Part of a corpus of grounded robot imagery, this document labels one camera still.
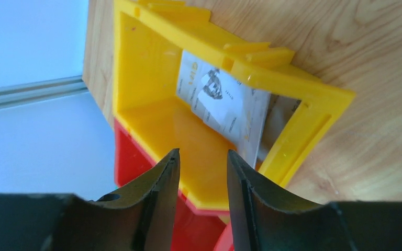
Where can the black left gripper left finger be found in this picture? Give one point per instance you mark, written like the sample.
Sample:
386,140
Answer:
137,216

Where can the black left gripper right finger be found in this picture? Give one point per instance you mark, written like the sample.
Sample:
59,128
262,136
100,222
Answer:
265,216

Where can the printed card in yellow bin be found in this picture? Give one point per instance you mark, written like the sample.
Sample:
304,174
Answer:
231,108

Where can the red plastic bin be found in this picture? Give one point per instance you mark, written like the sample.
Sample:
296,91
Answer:
191,231

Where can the yellow plastic bin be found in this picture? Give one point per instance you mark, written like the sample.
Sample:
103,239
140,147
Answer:
149,40

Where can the aluminium table edge rail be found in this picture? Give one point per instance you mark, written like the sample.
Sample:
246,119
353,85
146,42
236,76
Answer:
12,96

